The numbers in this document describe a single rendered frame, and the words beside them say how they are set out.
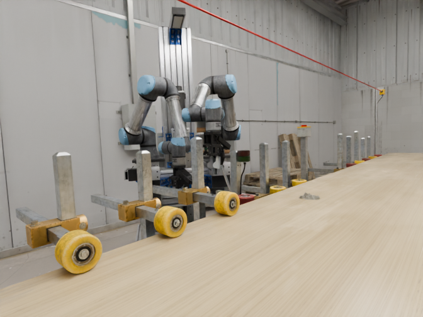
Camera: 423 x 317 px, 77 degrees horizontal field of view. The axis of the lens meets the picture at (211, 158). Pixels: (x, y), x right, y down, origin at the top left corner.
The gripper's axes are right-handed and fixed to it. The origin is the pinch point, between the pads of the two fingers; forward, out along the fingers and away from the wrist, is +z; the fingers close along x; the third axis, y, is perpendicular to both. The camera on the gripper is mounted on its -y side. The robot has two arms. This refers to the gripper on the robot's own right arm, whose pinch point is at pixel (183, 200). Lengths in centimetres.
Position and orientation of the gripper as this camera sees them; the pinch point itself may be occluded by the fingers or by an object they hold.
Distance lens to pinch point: 151.6
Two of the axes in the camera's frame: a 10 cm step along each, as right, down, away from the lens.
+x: -6.8, 0.8, -7.3
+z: 0.4, 10.0, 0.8
